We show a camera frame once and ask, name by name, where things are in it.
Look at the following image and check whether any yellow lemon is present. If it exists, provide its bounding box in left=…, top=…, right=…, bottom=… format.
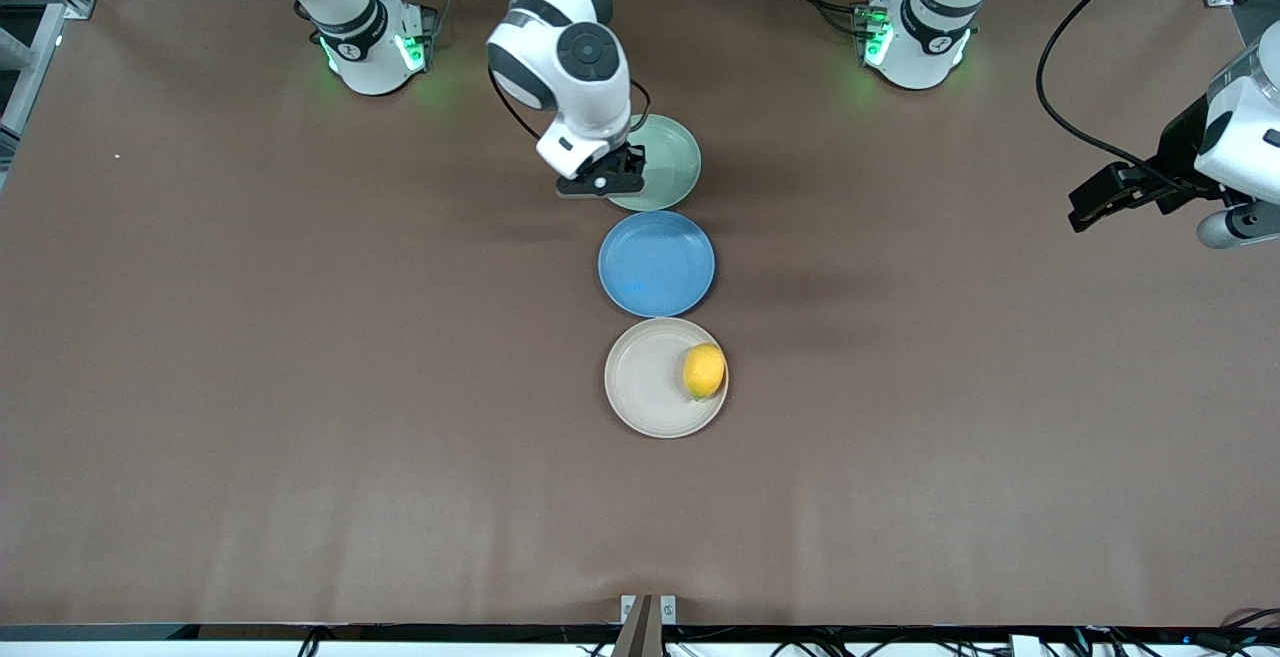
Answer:
left=682, top=343, right=728, bottom=401

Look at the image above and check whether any pale green plate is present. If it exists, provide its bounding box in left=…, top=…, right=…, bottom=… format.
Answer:
left=590, top=114, right=703, bottom=212

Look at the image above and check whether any blue plate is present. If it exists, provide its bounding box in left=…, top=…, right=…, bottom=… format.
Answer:
left=598, top=210, right=717, bottom=319

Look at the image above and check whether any beige plate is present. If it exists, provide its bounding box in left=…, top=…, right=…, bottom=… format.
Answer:
left=604, top=317, right=728, bottom=439

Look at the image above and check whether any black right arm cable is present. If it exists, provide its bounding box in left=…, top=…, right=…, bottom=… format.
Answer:
left=487, top=62, right=653, bottom=146

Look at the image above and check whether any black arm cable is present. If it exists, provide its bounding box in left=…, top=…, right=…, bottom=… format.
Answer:
left=487, top=62, right=653, bottom=146
left=1034, top=0, right=1256, bottom=200

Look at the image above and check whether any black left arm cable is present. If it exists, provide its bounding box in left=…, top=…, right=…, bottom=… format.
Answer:
left=1034, top=0, right=1256, bottom=200

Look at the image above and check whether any metal table edge bracket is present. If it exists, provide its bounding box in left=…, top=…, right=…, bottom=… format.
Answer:
left=620, top=594, right=678, bottom=657

